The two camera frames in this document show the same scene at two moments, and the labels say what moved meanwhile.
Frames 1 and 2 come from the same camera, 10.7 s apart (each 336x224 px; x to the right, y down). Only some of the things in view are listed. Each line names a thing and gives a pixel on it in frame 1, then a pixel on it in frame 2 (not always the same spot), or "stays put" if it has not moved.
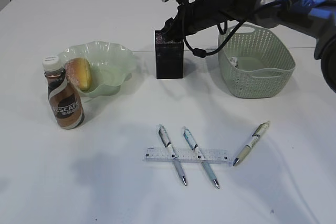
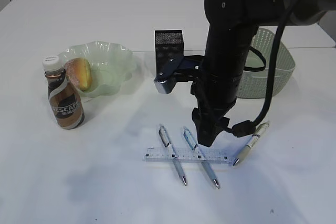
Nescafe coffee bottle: (65, 104) stays put
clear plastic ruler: (184, 155) stays put
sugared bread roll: (78, 71) stays put
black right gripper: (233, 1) to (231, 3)
